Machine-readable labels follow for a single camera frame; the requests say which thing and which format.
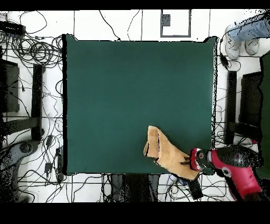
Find orange terry towel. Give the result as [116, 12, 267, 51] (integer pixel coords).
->
[143, 125, 200, 181]

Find black power brick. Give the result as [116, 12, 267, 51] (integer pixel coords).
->
[186, 178, 204, 200]

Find black stand foot with caster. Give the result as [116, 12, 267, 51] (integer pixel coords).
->
[0, 139, 40, 171]
[228, 144, 249, 153]

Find black floor beam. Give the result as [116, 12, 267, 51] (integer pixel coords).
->
[31, 63, 44, 142]
[224, 70, 237, 145]

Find green covered side table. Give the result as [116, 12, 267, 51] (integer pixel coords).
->
[253, 50, 270, 180]

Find black power adapter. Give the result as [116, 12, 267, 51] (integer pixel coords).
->
[219, 52, 229, 69]

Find dark green table cloth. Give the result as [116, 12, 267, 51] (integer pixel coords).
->
[65, 33, 218, 176]

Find person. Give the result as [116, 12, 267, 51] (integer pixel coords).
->
[224, 12, 270, 60]

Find small grey floor box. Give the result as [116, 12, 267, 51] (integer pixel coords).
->
[161, 14, 171, 27]

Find black power strip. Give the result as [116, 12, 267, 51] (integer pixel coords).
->
[0, 20, 26, 36]

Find black frame panel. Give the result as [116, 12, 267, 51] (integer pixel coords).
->
[238, 71, 262, 127]
[0, 59, 20, 113]

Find thin black cable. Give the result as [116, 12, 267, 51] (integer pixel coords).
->
[127, 9, 141, 41]
[98, 9, 121, 41]

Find coiled black cables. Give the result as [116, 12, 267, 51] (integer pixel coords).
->
[11, 35, 63, 67]

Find looped black cable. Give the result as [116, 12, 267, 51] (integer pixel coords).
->
[19, 10, 48, 35]

